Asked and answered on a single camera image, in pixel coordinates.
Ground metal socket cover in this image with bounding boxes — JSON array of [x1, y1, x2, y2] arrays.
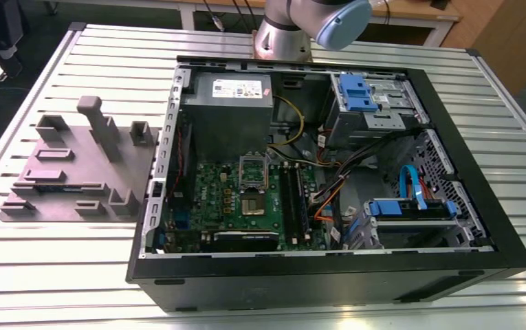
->
[[238, 153, 273, 193]]

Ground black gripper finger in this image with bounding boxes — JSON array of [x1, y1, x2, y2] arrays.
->
[[0, 0, 30, 79]]

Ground brown wooden cabinet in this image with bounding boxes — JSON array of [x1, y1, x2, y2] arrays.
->
[[441, 0, 526, 96]]

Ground orange wire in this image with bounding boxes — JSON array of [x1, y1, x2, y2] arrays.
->
[[313, 177, 352, 223]]

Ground grey parts rack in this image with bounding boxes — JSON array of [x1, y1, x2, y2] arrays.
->
[[0, 96, 162, 223]]

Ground grey power supply unit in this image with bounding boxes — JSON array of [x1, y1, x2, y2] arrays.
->
[[181, 71, 275, 164]]

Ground CPU socket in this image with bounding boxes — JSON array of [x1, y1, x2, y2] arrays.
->
[[239, 192, 273, 218]]

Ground hard disk in blue carrier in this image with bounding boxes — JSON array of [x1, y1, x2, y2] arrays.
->
[[364, 198, 457, 221]]

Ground green motherboard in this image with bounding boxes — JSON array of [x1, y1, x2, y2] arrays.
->
[[161, 159, 333, 254]]

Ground metal disk bay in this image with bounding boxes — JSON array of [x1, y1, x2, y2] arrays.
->
[[345, 197, 493, 250]]

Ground black open PC case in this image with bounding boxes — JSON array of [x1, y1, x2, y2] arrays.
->
[[126, 54, 526, 313]]

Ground black graphics card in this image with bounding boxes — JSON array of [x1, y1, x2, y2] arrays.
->
[[198, 228, 281, 254]]

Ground metal drive cage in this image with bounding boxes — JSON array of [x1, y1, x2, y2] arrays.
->
[[326, 71, 430, 149]]

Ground blue flat wire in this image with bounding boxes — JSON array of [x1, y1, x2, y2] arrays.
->
[[398, 164, 429, 210]]

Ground yellow wire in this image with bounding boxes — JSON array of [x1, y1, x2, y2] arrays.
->
[[267, 95, 307, 149]]

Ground black RAM slot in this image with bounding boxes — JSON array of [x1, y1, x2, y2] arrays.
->
[[293, 162, 313, 241], [278, 162, 298, 243]]

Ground blue plastic drive latch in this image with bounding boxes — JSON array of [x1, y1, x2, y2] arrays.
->
[[340, 74, 380, 113]]

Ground black cable bundle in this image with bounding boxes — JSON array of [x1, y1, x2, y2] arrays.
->
[[310, 127, 429, 202]]

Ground RAM stick with gold contacts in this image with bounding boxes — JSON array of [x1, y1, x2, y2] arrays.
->
[[31, 184, 105, 193]]

